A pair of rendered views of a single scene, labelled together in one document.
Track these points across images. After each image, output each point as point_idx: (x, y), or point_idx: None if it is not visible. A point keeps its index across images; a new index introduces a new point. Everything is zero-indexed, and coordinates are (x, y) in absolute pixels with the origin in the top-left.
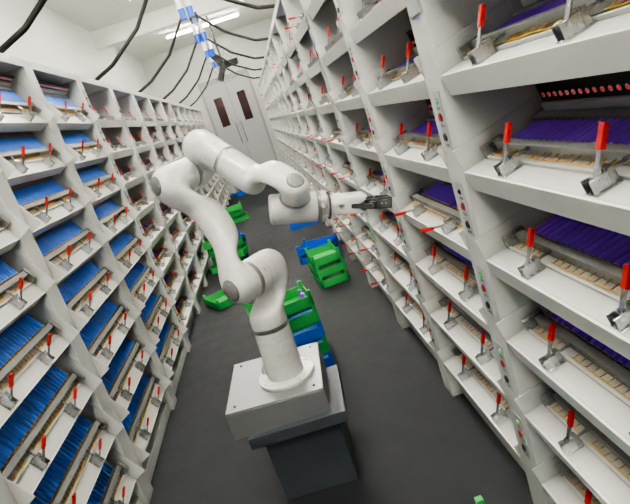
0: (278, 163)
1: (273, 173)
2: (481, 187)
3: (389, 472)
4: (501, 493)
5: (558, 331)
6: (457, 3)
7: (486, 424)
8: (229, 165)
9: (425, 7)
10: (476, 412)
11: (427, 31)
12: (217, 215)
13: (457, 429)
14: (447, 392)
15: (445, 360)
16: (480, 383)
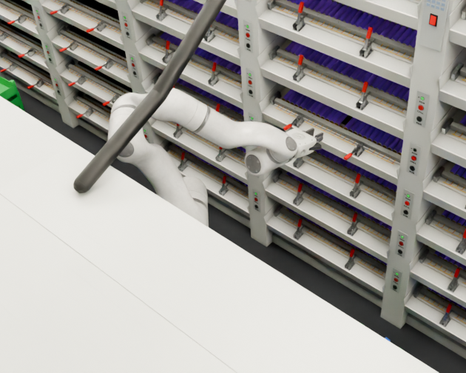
0: (271, 128)
1: (274, 140)
2: (446, 156)
3: None
4: (356, 314)
5: (457, 227)
6: (456, 44)
7: (310, 265)
8: (217, 128)
9: (446, 50)
10: (295, 257)
11: (441, 64)
12: (169, 162)
13: (291, 274)
14: (259, 243)
15: (267, 221)
16: (316, 239)
